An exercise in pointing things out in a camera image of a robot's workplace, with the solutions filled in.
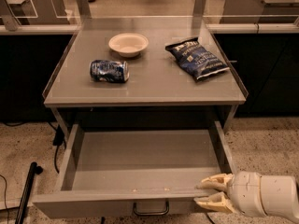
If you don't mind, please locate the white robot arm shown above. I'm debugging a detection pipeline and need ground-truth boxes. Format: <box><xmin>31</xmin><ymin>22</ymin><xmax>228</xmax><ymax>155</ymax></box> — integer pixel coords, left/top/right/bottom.
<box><xmin>194</xmin><ymin>171</ymin><xmax>299</xmax><ymax>224</ymax></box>

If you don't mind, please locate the black floor cable left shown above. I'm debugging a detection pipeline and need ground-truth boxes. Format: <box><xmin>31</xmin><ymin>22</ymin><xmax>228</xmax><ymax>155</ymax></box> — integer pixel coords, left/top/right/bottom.
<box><xmin>46</xmin><ymin>120</ymin><xmax>68</xmax><ymax>175</ymax></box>

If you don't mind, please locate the blue chip bag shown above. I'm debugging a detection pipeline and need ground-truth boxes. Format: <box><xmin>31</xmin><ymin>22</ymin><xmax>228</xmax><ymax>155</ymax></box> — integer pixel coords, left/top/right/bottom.
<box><xmin>165</xmin><ymin>37</ymin><xmax>229</xmax><ymax>80</ymax></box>

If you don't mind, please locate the blue crushed soda can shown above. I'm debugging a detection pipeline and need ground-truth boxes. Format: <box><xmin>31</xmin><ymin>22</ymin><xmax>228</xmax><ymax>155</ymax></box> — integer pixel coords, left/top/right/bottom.
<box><xmin>90</xmin><ymin>60</ymin><xmax>129</xmax><ymax>83</ymax></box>

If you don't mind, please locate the grey top drawer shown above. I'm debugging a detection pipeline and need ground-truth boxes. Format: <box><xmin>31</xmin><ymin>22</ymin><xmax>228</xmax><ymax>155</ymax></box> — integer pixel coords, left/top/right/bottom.
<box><xmin>33</xmin><ymin>122</ymin><xmax>236</xmax><ymax>218</ymax></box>

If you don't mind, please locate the black pole on floor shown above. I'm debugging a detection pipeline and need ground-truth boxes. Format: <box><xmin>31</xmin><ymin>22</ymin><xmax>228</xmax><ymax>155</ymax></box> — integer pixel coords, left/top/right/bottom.
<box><xmin>15</xmin><ymin>161</ymin><xmax>43</xmax><ymax>224</ymax></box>

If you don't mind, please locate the grey drawer cabinet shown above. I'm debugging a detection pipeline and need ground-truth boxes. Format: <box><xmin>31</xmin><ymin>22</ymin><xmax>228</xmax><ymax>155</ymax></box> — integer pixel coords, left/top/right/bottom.
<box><xmin>44</xmin><ymin>16</ymin><xmax>247</xmax><ymax>130</ymax></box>

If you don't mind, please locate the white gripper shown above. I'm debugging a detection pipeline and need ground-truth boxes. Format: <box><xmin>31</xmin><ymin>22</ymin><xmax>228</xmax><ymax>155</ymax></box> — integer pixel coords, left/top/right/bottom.
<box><xmin>194</xmin><ymin>172</ymin><xmax>265</xmax><ymax>217</ymax></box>

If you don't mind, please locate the thin black cable far left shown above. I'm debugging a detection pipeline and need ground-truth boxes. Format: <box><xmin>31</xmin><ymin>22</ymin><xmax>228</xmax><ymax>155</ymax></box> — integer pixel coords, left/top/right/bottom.
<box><xmin>0</xmin><ymin>174</ymin><xmax>10</xmax><ymax>224</ymax></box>

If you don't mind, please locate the clear acrylic barrier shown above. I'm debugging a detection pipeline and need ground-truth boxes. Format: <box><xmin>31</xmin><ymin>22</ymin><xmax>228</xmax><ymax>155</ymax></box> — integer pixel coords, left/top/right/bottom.
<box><xmin>7</xmin><ymin>0</ymin><xmax>299</xmax><ymax>34</ymax></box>

